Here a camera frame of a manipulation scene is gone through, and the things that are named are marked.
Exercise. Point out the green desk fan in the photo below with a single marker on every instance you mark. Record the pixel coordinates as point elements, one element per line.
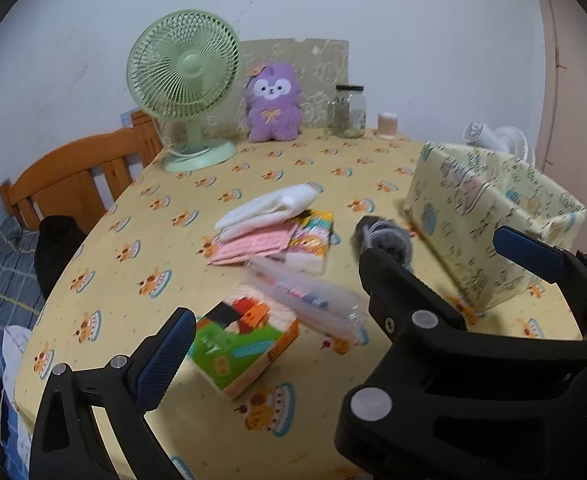
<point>180,68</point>

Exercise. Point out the cotton swab container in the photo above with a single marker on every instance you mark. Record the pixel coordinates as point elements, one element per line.
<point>388,124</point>

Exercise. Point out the wooden chair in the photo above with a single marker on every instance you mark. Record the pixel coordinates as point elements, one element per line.
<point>61,183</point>

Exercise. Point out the black clothing on chair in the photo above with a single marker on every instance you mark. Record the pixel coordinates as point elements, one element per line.
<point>59,237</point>

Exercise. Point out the beige door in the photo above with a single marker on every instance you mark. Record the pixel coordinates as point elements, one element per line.
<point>562,146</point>

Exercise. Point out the green tissue pack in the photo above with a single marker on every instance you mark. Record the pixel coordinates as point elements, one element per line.
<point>240,337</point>

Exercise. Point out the purple plush toy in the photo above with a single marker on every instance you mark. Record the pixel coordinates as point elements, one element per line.
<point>273,111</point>

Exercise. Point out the patterned fabric storage box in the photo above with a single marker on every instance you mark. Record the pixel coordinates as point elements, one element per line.
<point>460,195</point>

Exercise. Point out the white standing fan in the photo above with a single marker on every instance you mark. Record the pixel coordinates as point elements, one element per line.
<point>505,139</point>

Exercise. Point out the clear plastic bag pack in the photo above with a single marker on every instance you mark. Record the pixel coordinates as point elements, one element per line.
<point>326,307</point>

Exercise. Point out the glass jar with lid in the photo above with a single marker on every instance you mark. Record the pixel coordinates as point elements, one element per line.
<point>346,113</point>

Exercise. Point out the white cloth on floor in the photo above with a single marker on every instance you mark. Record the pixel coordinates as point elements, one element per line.
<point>14,341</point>

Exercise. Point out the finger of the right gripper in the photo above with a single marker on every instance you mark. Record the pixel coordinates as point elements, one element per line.
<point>552,263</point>
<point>395,294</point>

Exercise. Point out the yellow cake-pattern tablecloth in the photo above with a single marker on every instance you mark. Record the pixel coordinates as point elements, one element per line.
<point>148,256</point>

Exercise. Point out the grey fuzzy socks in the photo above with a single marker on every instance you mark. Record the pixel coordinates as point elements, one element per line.
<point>386,235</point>

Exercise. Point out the blue plaid bedding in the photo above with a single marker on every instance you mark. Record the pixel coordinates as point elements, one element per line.
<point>20,297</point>

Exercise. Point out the pink packet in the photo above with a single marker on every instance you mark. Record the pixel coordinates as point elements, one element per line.
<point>262,242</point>

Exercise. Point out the white towel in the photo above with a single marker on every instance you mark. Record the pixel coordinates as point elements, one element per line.
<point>267,210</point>

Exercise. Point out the patterned cardboard backboard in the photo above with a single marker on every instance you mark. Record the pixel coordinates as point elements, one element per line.
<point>320,64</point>

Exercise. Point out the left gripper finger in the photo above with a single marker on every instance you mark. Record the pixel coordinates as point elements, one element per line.
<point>67,443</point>

